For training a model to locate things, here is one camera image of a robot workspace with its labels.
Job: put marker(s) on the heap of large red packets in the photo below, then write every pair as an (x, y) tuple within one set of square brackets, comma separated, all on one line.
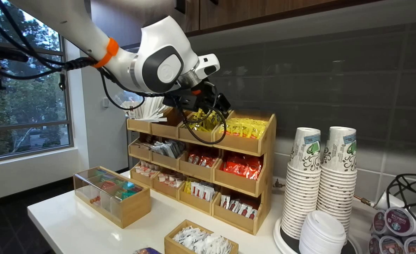
[(241, 166)]

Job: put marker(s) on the heap of tea bags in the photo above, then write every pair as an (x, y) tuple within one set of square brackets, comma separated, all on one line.
[(118, 185)]

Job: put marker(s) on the open wooden box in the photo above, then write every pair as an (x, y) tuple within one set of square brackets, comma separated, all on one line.
[(171, 245)]

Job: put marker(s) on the heap of white packets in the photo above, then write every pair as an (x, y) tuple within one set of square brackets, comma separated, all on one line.
[(202, 241)]

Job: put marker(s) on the stack of paper cups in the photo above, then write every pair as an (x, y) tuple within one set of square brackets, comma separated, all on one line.
[(336, 183), (301, 190)]

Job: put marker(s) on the row of yellow white packets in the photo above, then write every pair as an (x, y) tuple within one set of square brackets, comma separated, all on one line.
[(201, 190)]

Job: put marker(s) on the heap of small red packets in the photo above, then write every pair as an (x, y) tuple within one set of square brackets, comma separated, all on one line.
[(202, 159)]

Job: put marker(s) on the stack of white cup lids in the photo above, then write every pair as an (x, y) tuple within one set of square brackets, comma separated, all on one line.
[(322, 234)]

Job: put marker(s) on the row of red white packets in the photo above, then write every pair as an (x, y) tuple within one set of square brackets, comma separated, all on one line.
[(239, 208)]

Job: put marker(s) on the heap of yellow packets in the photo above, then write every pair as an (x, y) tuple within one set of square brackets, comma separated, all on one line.
[(202, 123)]

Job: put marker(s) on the camera on mount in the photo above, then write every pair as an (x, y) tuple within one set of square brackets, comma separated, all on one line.
[(0, 53)]

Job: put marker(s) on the heap of black packets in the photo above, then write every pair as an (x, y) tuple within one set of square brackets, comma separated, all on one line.
[(167, 148)]

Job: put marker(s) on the colourful packet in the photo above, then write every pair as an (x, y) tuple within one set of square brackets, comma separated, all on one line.
[(146, 251)]

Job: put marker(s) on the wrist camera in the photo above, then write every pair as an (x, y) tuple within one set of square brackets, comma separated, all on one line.
[(181, 101)]

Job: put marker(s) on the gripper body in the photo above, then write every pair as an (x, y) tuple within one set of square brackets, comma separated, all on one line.
[(208, 97)]

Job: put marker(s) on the wooden rack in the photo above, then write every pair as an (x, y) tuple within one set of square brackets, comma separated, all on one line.
[(243, 144)]

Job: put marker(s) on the window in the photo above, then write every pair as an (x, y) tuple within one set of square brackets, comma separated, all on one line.
[(21, 116)]

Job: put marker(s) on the wooden wall cabinets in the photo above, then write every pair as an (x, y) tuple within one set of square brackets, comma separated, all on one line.
[(250, 10)]

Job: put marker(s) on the heap of creamer cups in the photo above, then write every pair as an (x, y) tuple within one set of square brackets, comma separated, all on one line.
[(170, 179), (145, 169)]

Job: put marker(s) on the round white cup carousel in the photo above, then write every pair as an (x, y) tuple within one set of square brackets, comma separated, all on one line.
[(280, 241)]

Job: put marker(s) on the white wall switch plate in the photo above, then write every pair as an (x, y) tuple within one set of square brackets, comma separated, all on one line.
[(105, 102)]

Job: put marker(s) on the wooden box with clear lid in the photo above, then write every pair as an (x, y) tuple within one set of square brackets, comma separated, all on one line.
[(130, 210)]

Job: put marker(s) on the bundle of white stir sticks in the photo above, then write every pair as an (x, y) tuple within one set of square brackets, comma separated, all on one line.
[(148, 107)]

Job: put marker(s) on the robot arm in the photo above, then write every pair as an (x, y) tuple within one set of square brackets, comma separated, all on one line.
[(88, 31)]

